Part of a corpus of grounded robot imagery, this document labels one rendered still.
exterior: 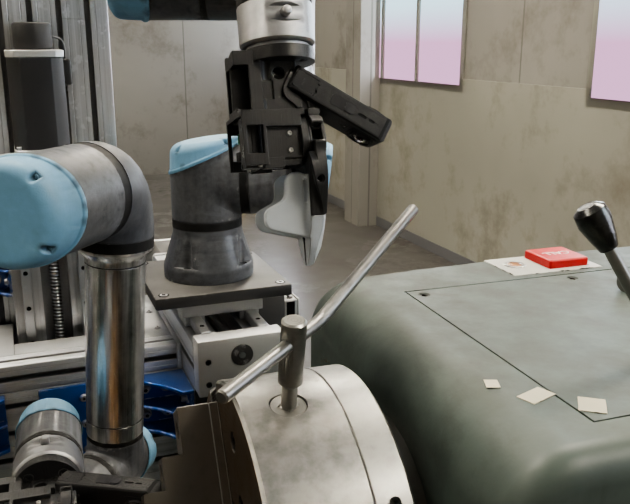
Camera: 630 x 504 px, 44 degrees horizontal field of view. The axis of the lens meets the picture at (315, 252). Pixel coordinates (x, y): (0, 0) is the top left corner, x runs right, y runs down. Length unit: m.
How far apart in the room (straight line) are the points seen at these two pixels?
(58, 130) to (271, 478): 0.80
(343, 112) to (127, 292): 0.38
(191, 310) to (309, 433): 0.61
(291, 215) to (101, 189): 0.23
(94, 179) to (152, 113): 8.62
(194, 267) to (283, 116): 0.57
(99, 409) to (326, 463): 0.47
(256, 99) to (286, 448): 0.32
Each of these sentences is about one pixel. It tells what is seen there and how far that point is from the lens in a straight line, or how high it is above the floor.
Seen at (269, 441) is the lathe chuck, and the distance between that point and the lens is 0.66.
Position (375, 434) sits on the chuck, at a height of 1.22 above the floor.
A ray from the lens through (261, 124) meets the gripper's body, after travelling 0.73.
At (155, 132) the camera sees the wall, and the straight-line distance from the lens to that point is 9.50.
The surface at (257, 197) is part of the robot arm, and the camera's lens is 1.24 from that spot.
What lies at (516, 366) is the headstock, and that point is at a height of 1.26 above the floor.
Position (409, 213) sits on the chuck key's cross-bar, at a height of 1.37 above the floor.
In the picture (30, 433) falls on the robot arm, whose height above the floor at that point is 1.12.
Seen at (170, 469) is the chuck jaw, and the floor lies 1.16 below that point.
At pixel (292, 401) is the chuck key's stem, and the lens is 0.68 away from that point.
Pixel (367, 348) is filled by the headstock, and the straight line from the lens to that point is 0.83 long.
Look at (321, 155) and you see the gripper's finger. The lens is 0.73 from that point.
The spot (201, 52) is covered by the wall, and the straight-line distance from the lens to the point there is 9.56.
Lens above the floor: 1.54
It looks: 15 degrees down
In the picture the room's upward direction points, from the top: straight up
